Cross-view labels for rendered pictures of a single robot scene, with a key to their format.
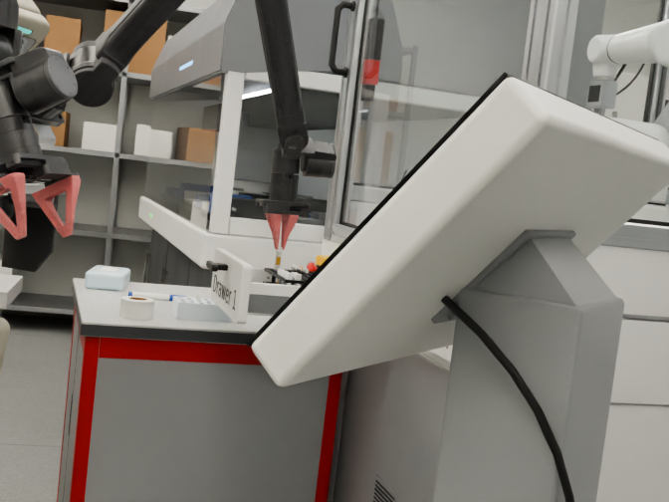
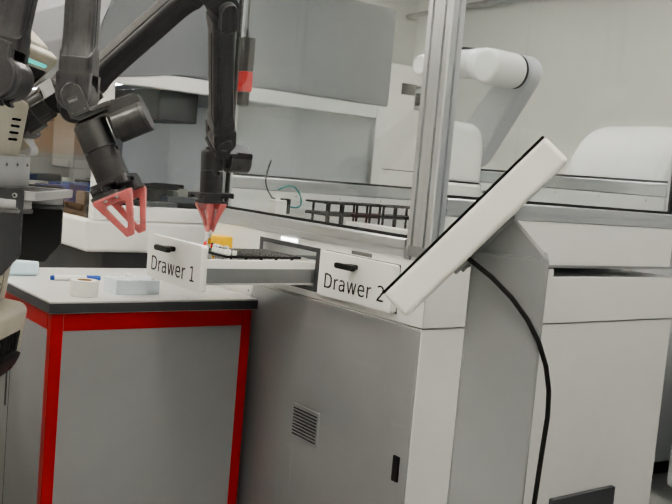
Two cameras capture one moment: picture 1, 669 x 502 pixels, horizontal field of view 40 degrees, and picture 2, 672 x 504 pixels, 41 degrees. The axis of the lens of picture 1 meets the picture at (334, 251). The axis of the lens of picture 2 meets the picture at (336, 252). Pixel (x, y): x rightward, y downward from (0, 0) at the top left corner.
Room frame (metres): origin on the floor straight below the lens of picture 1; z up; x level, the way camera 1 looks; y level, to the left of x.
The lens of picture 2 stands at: (-0.43, 0.54, 1.12)
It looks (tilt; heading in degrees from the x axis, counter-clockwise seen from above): 5 degrees down; 341
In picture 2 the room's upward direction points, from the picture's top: 5 degrees clockwise
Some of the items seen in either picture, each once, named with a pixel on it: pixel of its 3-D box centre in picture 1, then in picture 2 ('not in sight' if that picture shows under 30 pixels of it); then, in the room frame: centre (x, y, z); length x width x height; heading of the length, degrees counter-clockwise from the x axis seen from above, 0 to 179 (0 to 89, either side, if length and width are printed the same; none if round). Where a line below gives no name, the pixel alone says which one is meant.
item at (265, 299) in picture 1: (329, 295); (248, 266); (1.86, 0.00, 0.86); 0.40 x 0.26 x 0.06; 108
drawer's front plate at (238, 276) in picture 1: (229, 283); (175, 261); (1.80, 0.20, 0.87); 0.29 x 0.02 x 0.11; 18
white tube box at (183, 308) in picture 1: (202, 309); (131, 285); (2.02, 0.28, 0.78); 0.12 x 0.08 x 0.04; 108
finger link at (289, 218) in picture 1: (277, 226); (207, 213); (1.85, 0.12, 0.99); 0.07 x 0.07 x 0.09; 17
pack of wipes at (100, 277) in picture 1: (108, 277); (19, 264); (2.32, 0.57, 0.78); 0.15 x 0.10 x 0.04; 6
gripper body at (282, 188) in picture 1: (283, 191); (211, 185); (1.85, 0.12, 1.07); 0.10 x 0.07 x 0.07; 107
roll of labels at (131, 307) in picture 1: (136, 308); (84, 287); (1.93, 0.41, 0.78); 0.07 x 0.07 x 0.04
